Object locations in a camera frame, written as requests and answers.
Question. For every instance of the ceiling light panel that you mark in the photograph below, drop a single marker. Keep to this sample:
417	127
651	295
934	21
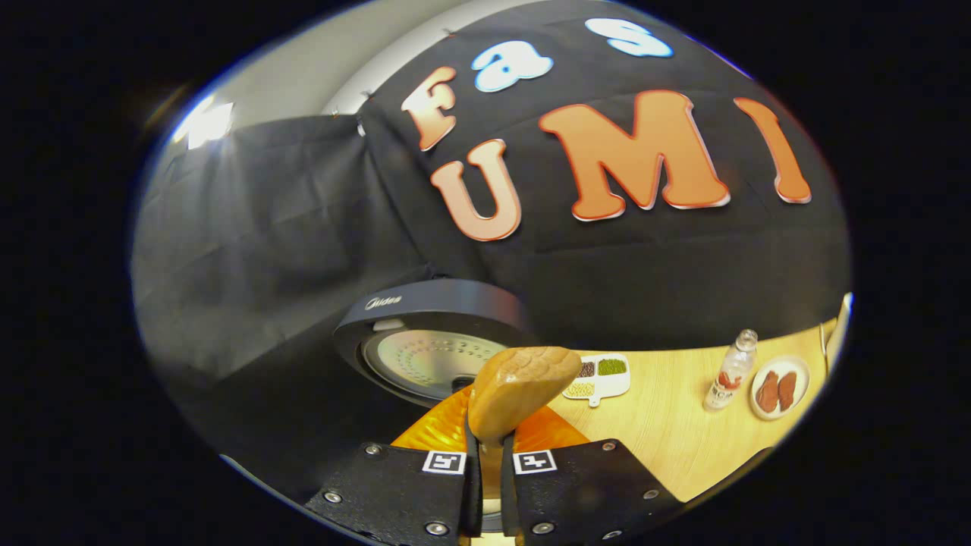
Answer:
205	125

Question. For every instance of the wooden spoon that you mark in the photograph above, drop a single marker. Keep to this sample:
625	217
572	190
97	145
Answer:
523	387

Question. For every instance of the white toaster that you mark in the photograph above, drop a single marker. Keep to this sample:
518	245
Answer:
840	334

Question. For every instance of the black backdrop cloth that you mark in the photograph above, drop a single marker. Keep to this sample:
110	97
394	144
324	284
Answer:
265	227

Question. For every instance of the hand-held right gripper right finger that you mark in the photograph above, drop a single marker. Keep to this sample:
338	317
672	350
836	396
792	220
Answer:
508	493

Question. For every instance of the white divided bean dish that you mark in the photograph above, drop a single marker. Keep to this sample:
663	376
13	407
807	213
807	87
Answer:
614	387

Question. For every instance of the red meat piece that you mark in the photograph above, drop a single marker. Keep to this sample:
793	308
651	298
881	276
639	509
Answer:
787	389
768	392

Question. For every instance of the dark grey rice cooker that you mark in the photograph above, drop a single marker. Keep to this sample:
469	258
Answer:
425	303

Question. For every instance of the clear drink bottle red label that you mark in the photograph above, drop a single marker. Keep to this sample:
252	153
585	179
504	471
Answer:
728	379

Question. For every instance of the white round plate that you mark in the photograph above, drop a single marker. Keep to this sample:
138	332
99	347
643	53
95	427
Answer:
802	383

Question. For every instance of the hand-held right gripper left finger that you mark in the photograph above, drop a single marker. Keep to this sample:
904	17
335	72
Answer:
472	493

